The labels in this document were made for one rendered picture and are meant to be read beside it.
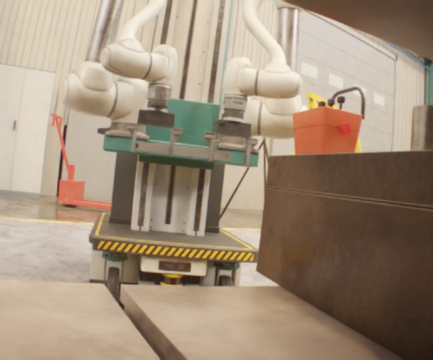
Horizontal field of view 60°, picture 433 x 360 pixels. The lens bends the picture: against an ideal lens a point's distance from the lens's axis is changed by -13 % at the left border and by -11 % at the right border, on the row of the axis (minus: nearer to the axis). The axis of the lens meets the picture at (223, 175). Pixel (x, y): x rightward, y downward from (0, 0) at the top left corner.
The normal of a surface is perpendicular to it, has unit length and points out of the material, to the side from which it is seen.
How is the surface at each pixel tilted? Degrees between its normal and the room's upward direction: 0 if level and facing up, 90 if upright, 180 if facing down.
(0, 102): 90
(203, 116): 90
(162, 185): 90
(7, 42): 90
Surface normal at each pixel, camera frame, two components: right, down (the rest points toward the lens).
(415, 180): -0.95, -0.11
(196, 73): 0.24, 0.02
